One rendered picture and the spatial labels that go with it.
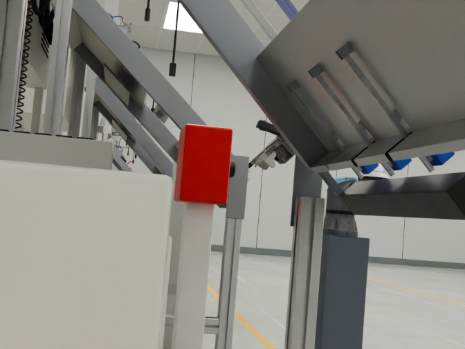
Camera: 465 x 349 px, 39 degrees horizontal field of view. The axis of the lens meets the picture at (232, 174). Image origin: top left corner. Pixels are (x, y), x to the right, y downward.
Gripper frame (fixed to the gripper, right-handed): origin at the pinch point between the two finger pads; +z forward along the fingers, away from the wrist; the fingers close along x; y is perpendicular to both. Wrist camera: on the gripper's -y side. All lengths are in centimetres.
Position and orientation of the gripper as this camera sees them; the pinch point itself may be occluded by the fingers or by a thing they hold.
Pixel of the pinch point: (250, 165)
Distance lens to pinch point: 219.2
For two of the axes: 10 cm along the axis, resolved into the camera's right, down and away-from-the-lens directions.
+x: -1.7, 0.4, 9.8
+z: -7.3, 6.7, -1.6
